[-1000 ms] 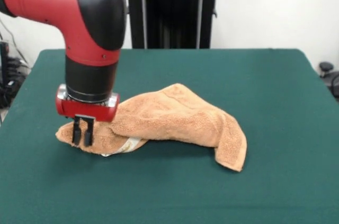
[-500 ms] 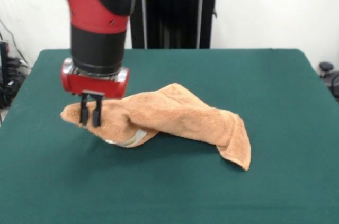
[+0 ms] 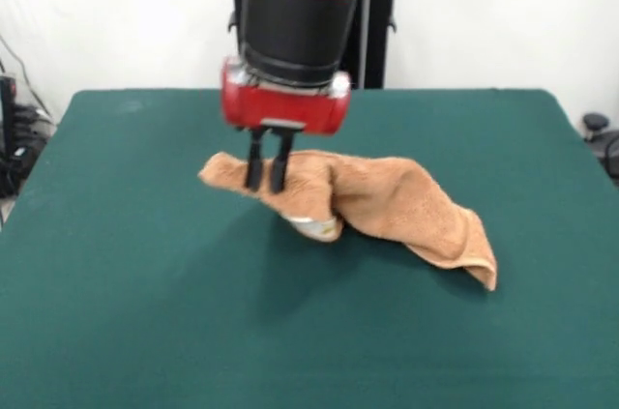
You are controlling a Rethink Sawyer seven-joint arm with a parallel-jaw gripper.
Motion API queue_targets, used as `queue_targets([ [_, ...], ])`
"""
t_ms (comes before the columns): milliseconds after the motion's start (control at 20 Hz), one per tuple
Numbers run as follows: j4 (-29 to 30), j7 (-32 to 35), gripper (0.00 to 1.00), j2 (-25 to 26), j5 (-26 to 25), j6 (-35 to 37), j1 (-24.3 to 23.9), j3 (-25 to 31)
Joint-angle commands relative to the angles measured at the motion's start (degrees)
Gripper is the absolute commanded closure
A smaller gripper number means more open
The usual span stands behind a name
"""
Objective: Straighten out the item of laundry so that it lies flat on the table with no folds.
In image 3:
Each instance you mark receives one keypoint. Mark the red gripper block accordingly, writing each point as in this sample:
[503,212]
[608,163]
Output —
[285,109]

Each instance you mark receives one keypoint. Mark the tan terry towel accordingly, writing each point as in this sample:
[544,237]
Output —
[387,196]

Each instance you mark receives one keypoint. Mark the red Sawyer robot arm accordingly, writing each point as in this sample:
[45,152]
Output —
[300,17]

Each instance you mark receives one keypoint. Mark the dark green table cloth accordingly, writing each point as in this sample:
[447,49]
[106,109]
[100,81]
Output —
[145,259]

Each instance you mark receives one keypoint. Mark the black equipment box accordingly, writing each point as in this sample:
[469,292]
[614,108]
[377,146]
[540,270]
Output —
[7,114]

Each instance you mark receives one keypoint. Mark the black office chair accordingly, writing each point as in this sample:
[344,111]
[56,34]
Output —
[604,138]

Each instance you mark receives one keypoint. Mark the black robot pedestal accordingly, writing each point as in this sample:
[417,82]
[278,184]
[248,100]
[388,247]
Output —
[374,41]

